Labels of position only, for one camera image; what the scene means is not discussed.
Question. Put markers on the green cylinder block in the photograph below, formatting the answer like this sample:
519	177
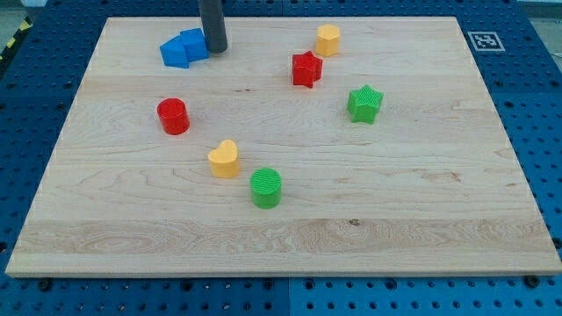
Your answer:
266	186

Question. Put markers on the light wooden board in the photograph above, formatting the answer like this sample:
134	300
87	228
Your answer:
432	188

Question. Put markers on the yellow heart block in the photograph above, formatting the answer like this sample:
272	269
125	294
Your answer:
224	160

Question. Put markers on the red star block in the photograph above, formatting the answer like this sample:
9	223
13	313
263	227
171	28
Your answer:
306	69

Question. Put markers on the green star block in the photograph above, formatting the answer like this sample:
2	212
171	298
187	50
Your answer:
364	104

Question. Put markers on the red cylinder block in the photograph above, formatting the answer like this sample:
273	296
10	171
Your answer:
173	115

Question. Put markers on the yellow hexagon block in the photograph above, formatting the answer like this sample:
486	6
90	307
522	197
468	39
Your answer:
327	40

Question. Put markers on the blue cube block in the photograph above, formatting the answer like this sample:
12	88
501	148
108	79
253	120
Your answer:
194	44

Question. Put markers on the blue pentagon block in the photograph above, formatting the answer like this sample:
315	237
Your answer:
173	53

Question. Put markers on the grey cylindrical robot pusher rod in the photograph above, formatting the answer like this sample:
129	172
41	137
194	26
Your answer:
214	28

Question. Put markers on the white fiducial marker tag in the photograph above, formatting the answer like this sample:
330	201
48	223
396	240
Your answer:
484	41

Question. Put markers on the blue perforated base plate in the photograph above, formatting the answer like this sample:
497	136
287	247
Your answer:
46	70

